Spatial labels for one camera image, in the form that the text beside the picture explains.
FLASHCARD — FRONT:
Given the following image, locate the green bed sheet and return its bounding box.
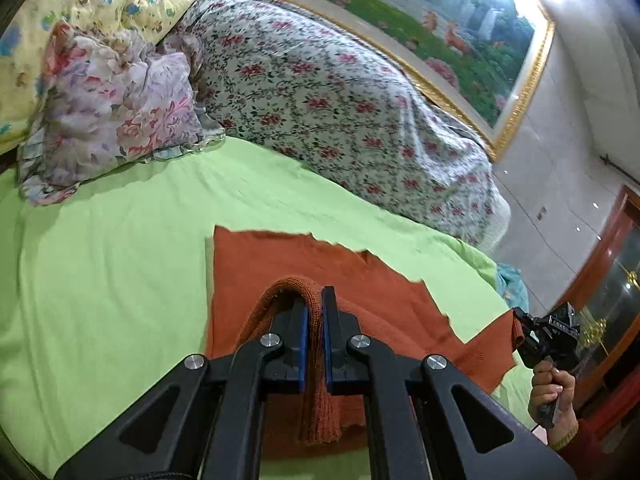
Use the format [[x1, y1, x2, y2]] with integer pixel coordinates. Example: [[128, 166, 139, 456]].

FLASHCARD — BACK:
[[0, 136, 538, 480]]

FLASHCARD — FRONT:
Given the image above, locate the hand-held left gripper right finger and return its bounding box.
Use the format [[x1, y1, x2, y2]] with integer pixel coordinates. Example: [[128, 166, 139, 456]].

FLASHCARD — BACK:
[[321, 286, 577, 480]]

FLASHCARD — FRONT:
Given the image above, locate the yellow floral quilt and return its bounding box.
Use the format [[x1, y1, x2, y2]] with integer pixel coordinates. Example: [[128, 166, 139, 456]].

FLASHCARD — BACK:
[[0, 0, 222, 138]]

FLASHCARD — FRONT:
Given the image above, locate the person's right hand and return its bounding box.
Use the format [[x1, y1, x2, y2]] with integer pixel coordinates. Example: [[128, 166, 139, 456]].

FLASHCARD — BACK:
[[528, 358, 579, 448]]

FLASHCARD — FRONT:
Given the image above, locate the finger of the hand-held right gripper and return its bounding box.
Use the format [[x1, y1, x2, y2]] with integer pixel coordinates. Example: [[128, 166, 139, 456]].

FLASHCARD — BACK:
[[512, 308, 542, 354]]

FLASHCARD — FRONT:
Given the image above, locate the teal cloth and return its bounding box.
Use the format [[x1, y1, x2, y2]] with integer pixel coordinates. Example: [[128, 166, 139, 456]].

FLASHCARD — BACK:
[[494, 262, 531, 314]]

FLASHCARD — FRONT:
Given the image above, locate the white red floral blanket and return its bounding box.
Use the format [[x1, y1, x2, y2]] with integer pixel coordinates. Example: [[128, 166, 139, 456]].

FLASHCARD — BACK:
[[159, 0, 512, 255]]

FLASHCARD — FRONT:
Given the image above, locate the wooden glass cabinet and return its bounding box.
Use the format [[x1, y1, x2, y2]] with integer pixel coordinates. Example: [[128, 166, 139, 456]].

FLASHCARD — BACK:
[[562, 185, 640, 426]]

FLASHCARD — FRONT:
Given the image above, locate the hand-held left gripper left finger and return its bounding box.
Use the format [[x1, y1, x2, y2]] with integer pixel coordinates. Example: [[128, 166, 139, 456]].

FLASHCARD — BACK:
[[54, 294, 310, 480]]

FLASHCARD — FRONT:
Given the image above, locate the rust orange knit sweater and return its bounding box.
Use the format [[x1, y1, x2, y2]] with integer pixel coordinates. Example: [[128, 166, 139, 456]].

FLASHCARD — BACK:
[[206, 225, 524, 461]]

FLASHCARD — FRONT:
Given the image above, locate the pink floral ruffled pillow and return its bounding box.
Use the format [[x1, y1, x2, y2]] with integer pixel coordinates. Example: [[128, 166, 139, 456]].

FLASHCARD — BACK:
[[17, 21, 227, 207]]

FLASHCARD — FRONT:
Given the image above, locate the gold framed landscape painting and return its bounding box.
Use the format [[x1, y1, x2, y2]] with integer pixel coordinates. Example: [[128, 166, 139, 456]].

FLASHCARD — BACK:
[[215, 0, 557, 163]]

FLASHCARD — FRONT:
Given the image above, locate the person's right forearm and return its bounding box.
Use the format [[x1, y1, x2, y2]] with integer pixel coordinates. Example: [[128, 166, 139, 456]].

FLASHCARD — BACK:
[[549, 419, 617, 480]]

